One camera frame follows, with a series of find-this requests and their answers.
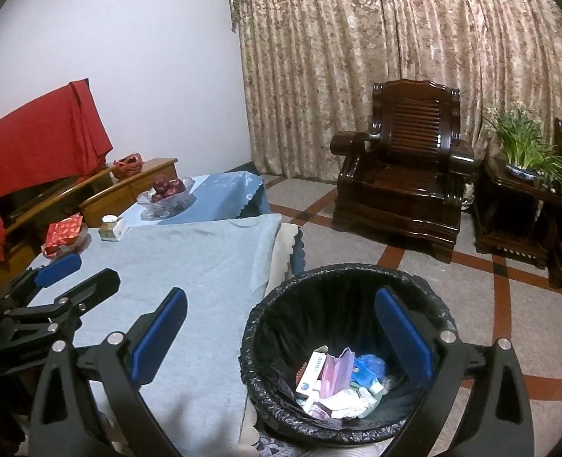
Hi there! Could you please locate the dark wooden side table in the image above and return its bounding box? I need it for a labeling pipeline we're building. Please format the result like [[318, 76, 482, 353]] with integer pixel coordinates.
[[474, 157, 562, 270]]

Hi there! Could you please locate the beige patterned curtain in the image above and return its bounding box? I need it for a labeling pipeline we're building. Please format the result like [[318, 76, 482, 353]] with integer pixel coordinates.
[[226, 0, 562, 186]]

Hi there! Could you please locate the red patterned packet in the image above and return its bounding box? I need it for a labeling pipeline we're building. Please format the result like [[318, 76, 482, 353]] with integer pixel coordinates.
[[41, 213, 84, 255]]

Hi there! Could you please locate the white tissue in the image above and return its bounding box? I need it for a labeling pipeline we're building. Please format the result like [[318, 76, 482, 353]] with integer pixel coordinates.
[[328, 388, 372, 420]]

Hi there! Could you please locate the blue plastic bag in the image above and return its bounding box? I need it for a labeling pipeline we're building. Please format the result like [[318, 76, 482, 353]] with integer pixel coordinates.
[[354, 355, 386, 382]]

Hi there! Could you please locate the glass dish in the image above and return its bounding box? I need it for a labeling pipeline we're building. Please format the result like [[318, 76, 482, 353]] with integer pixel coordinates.
[[43, 226, 91, 258]]

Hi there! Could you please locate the black television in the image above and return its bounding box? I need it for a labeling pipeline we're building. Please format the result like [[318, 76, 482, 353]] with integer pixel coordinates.
[[0, 176, 96, 222]]

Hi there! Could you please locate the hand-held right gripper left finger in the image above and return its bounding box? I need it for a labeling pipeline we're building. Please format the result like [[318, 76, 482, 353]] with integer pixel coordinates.
[[28, 287, 189, 457]]

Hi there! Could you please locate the pink face mask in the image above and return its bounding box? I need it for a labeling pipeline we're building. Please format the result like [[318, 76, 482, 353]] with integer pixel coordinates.
[[320, 348, 355, 397], [309, 400, 339, 422]]

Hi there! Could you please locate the potted narcissus plant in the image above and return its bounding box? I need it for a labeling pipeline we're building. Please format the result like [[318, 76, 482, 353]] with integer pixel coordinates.
[[483, 102, 562, 196]]

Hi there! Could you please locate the brown wooden cabinet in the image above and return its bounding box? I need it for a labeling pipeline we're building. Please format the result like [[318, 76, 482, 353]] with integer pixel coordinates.
[[0, 158, 179, 291]]

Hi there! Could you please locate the blue tube with white cap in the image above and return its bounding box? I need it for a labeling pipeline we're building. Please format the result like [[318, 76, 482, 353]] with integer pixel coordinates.
[[357, 375, 391, 396]]

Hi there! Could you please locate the floral cloth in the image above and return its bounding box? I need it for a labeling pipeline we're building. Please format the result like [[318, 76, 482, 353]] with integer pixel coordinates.
[[252, 435, 291, 457]]

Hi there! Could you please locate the red net bag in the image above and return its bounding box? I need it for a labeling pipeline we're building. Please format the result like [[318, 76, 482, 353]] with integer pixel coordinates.
[[112, 153, 143, 180]]

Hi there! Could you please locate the blue tablecloth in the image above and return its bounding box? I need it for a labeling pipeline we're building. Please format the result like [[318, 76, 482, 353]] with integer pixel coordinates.
[[133, 170, 269, 225]]

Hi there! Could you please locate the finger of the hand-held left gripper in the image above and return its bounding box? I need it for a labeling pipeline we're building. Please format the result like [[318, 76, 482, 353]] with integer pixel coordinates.
[[0, 253, 82, 303], [5, 268, 120, 339]]

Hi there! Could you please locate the red cloth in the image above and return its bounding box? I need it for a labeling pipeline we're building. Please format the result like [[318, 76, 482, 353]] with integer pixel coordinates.
[[0, 78, 114, 262]]

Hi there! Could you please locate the white tissue box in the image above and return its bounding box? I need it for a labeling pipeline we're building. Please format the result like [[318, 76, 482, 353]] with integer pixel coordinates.
[[98, 216, 129, 243]]

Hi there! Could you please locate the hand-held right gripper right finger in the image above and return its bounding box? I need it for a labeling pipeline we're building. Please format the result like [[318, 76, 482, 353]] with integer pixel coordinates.
[[375, 287, 534, 457]]

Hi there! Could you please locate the glass fruit bowl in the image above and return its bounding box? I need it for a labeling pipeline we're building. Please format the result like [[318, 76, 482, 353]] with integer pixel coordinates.
[[135, 176, 197, 222]]

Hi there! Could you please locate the cream scalloped cloth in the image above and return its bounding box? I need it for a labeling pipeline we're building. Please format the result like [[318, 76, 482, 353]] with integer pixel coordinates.
[[235, 223, 305, 453]]

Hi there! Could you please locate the black lined trash bin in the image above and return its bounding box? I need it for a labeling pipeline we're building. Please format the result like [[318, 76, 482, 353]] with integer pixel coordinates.
[[239, 263, 458, 446]]

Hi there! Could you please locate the white box with blue print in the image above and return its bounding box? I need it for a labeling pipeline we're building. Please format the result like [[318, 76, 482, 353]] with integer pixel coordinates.
[[294, 350, 328, 397]]

